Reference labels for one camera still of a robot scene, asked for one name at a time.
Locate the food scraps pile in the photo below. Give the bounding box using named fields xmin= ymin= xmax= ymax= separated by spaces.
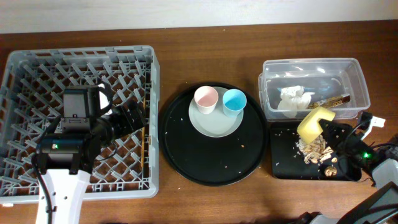
xmin=295 ymin=135 xmax=338 ymax=164

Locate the yellow bowl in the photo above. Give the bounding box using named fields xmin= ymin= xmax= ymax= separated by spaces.
xmin=297 ymin=106 xmax=336 ymax=144

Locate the brown gold snack wrapper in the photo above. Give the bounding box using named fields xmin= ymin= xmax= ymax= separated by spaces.
xmin=308 ymin=94 xmax=351 ymax=109

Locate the white paper napkin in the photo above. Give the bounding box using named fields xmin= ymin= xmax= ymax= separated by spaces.
xmin=277 ymin=85 xmax=315 ymax=118

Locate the pink plastic cup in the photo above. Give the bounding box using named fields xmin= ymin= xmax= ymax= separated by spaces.
xmin=193 ymin=86 xmax=219 ymax=114

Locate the blue plastic cup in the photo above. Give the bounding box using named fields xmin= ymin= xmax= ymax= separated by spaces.
xmin=222 ymin=89 xmax=247 ymax=117

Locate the light grey round plate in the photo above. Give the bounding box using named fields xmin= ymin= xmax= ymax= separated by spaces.
xmin=188 ymin=98 xmax=244 ymax=138

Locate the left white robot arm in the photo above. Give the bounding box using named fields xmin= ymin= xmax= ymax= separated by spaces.
xmin=31 ymin=84 xmax=146 ymax=223

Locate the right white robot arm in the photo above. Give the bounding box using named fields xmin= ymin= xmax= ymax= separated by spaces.
xmin=294 ymin=116 xmax=397 ymax=224

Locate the grey plastic dishwasher rack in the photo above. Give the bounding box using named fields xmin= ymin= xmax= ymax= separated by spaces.
xmin=1 ymin=45 xmax=160 ymax=204

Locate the walnut-like food piece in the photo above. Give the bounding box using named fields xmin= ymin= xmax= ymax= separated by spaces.
xmin=324 ymin=166 xmax=338 ymax=177

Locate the black rectangular tray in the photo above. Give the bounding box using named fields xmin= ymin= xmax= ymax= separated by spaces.
xmin=270 ymin=121 xmax=362 ymax=181

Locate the clear plastic storage bin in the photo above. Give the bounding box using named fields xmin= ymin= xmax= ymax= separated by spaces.
xmin=258 ymin=58 xmax=371 ymax=121

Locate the round black serving tray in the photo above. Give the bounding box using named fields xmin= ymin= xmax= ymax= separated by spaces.
xmin=158 ymin=84 xmax=269 ymax=186

